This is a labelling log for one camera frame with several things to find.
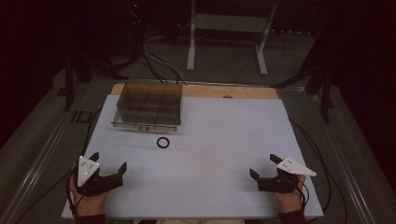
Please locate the white table mat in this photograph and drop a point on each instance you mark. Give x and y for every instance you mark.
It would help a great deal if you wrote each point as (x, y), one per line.
(199, 149)

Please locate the clear brown compartment box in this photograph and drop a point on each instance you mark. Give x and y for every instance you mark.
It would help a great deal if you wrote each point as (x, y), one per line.
(149, 107)

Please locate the person's left hand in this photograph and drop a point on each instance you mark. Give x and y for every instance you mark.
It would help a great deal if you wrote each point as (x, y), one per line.
(88, 203)

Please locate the black tripod stand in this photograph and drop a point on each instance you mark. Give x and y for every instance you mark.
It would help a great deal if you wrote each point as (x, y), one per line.
(320, 84)
(77, 67)

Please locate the person's right hand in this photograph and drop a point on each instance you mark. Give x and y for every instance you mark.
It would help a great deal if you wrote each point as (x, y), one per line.
(289, 200)

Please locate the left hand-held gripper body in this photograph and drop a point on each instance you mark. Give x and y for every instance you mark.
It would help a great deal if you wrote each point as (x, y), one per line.
(93, 183)

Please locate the white metal stand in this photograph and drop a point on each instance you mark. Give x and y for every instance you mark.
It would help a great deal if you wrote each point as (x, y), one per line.
(229, 23)

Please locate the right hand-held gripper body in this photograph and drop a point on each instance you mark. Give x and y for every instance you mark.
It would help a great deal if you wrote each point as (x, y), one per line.
(280, 182)

